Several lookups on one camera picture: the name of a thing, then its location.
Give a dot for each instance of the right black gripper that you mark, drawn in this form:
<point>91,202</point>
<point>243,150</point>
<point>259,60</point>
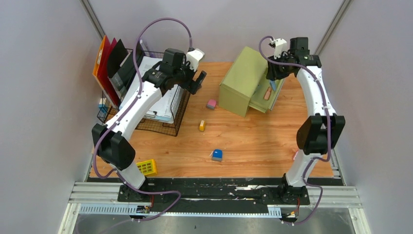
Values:
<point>272,74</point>

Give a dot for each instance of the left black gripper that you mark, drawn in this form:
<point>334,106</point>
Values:
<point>190,83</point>

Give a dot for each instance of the black wire basket organizer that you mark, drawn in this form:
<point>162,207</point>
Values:
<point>170,129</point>

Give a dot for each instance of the pink eraser block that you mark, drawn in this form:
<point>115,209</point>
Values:
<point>211,104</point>

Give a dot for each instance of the orange highlighter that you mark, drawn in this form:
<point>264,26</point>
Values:
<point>267,93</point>

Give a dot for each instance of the green drawer cabinet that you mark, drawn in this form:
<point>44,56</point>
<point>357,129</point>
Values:
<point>245,83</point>

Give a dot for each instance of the yellow eraser block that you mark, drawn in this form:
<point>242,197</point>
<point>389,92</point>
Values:
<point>202,126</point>

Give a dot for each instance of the blue clipboard with papers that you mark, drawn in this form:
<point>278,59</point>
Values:
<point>163,110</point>

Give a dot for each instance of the blue stamp block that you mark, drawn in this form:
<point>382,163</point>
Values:
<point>217,155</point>

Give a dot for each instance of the black folder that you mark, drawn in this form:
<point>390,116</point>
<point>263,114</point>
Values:
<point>120,67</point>

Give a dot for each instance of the red folder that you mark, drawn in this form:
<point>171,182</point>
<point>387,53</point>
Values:
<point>112,95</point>

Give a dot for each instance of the orange folder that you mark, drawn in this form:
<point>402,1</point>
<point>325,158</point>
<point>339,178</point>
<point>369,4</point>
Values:
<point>100,70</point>

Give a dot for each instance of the blue highlighter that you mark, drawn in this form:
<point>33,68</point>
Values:
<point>273,85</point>

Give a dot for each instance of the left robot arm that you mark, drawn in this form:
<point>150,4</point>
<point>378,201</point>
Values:
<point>111,140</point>

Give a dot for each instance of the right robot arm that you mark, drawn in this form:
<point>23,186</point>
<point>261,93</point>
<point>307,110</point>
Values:
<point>319,134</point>

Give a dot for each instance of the yellow grid box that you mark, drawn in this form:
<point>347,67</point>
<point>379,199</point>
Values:
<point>147,167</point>

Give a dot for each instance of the blue white block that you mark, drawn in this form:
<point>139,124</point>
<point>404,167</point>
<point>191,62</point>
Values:
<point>102,105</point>

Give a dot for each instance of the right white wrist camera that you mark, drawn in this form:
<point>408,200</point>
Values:
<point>280,46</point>

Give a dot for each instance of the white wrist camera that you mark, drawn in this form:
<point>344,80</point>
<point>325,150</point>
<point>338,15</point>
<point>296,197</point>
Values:
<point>280,46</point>
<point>194,57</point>

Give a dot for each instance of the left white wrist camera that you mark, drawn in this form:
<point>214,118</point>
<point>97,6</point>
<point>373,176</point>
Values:
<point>194,57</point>

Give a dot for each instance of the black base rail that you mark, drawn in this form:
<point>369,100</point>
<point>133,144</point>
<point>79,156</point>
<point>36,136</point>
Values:
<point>225,195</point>

